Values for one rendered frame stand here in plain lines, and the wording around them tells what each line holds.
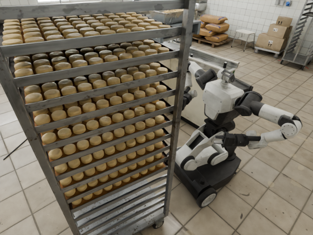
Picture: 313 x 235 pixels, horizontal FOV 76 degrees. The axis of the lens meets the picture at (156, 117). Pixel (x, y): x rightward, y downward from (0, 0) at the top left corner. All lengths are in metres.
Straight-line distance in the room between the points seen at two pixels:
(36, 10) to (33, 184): 1.88
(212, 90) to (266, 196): 1.22
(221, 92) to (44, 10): 1.16
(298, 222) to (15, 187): 2.56
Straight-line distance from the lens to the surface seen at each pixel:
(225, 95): 1.46
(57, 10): 0.66
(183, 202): 1.98
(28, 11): 0.66
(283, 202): 2.32
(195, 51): 2.69
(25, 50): 0.68
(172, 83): 2.66
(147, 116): 0.92
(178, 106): 0.95
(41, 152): 0.82
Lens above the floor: 1.69
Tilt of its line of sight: 37 degrees down
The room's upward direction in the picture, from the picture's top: 2 degrees clockwise
